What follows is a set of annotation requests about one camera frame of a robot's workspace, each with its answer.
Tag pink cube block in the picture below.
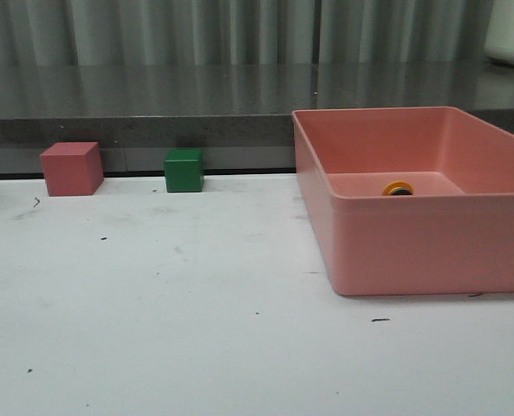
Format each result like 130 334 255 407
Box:
40 142 104 197

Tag pink plastic bin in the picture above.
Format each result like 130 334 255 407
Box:
292 107 514 296

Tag white appliance on counter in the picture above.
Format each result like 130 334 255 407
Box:
484 0 514 66

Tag yellow push button switch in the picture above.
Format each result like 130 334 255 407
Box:
382 181 414 196

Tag grey stone counter shelf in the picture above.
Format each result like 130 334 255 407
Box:
0 61 514 178

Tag green cube block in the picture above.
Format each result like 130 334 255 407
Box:
164 148 204 193

